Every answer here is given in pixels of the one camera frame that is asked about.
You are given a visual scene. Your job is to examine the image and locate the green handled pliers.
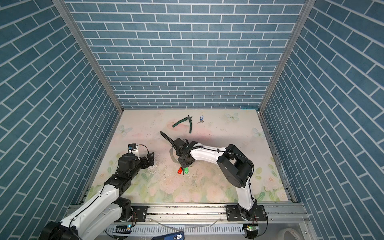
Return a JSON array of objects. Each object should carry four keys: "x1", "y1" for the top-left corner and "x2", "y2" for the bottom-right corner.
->
[{"x1": 172, "y1": 115, "x2": 193, "y2": 134}]

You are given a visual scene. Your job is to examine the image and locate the blue device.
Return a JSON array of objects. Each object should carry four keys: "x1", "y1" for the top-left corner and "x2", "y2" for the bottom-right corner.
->
[{"x1": 151, "y1": 232, "x2": 185, "y2": 240}]

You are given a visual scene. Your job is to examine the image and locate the blue tagged key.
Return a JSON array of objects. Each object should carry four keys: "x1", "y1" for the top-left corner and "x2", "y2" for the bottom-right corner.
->
[{"x1": 198, "y1": 115, "x2": 204, "y2": 124}]

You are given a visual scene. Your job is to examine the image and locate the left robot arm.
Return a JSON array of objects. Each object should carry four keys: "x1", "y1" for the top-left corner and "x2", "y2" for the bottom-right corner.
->
[{"x1": 39, "y1": 152, "x2": 155, "y2": 240}]

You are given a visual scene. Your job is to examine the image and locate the white cable duct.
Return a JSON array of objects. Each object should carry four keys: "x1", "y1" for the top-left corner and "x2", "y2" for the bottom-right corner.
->
[{"x1": 105, "y1": 224, "x2": 245, "y2": 237}]

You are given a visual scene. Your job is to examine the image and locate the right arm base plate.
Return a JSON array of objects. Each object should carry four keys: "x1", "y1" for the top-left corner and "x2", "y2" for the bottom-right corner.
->
[{"x1": 225, "y1": 205, "x2": 268, "y2": 222}]

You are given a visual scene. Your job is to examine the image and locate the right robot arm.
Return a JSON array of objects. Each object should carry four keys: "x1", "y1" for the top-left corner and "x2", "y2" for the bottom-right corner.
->
[{"x1": 170, "y1": 138, "x2": 257, "y2": 221}]

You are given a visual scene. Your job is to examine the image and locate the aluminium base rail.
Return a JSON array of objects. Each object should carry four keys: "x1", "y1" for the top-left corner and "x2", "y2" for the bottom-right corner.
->
[{"x1": 61, "y1": 202, "x2": 310, "y2": 230}]

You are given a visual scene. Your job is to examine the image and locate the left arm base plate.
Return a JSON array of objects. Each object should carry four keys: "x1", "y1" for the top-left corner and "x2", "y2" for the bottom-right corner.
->
[{"x1": 119, "y1": 206, "x2": 148, "y2": 223}]

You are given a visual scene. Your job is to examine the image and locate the white tape roll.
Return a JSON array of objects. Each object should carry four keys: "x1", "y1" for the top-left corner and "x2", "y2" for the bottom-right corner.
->
[{"x1": 277, "y1": 228, "x2": 302, "y2": 240}]

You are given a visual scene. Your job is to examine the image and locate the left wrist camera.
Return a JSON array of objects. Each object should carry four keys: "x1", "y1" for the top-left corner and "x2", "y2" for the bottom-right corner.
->
[{"x1": 128, "y1": 144, "x2": 140, "y2": 157}]

